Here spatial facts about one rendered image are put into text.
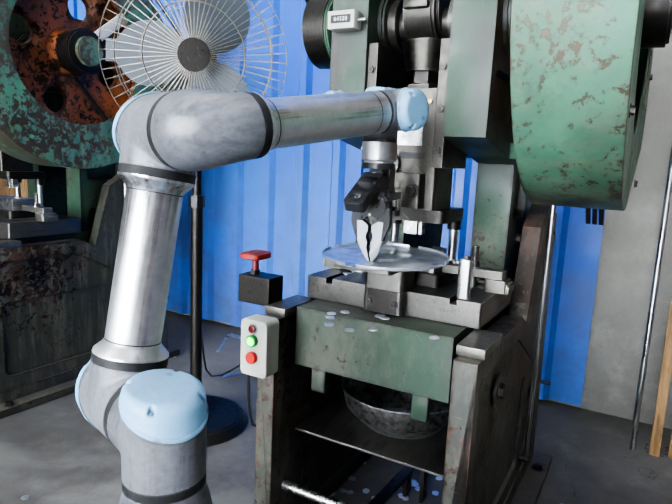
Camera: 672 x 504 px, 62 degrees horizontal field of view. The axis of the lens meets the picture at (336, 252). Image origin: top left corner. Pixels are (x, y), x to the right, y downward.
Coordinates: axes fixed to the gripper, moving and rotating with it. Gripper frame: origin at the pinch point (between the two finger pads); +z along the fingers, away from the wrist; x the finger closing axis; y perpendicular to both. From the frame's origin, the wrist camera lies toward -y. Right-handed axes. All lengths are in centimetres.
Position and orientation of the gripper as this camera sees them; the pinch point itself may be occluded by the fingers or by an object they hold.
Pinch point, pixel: (369, 255)
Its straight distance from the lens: 122.1
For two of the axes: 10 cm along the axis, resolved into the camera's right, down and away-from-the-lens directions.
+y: 4.9, -1.2, 8.6
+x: -8.7, -1.2, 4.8
